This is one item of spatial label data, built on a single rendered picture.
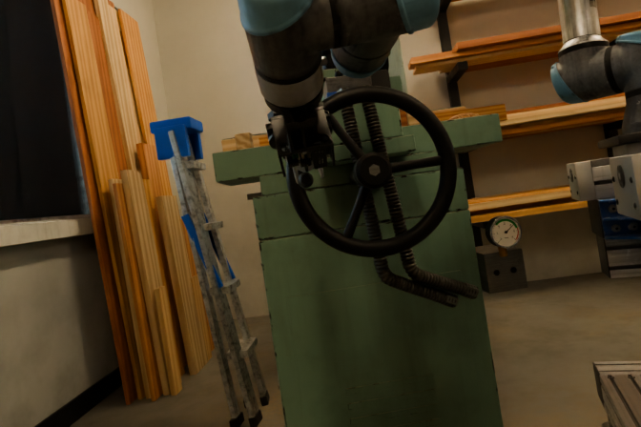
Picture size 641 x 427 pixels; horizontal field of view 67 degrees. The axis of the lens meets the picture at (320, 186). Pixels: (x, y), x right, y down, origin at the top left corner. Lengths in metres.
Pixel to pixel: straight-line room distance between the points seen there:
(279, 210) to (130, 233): 1.47
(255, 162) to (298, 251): 0.20
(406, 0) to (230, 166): 0.60
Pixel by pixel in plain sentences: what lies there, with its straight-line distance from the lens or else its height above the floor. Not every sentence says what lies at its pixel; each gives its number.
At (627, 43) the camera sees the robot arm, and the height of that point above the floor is 1.02.
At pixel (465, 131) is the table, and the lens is 1.06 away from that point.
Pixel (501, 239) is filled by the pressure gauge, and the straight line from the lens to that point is 1.01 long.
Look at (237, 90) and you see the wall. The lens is 3.71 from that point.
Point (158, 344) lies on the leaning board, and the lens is 2.43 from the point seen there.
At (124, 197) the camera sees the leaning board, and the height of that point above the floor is 0.92.
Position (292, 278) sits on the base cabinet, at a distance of 1.00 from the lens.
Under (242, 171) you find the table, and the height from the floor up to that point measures 0.86.
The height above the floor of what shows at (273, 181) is 0.83.
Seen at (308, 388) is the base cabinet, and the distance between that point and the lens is 1.05.
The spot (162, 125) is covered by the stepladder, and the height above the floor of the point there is 1.14.
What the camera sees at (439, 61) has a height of 1.52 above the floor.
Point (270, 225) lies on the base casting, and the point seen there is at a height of 0.74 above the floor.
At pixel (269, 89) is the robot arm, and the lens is 0.54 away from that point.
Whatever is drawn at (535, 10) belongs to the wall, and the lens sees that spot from 3.93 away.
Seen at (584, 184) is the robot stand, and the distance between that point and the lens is 1.26.
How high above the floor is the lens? 0.77
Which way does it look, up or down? 2 degrees up
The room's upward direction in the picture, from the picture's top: 8 degrees counter-clockwise
